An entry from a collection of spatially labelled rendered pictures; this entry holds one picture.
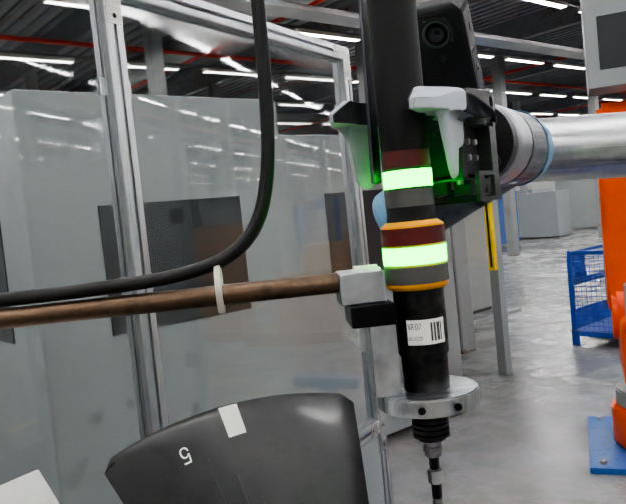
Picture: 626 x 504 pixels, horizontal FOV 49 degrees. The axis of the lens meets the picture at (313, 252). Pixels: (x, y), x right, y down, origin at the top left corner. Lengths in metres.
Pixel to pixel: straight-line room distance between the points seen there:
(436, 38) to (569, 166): 0.32
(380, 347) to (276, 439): 0.19
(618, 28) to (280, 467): 3.97
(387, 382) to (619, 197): 4.05
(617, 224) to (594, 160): 3.67
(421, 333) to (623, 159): 0.44
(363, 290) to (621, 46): 3.97
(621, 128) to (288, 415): 0.48
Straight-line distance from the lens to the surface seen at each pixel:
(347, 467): 0.61
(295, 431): 0.63
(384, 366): 0.47
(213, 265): 0.46
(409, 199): 0.46
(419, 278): 0.46
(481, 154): 0.56
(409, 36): 0.48
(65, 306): 0.48
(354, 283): 0.46
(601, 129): 0.84
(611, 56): 4.36
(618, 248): 4.53
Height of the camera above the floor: 1.59
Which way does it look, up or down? 3 degrees down
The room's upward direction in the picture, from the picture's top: 6 degrees counter-clockwise
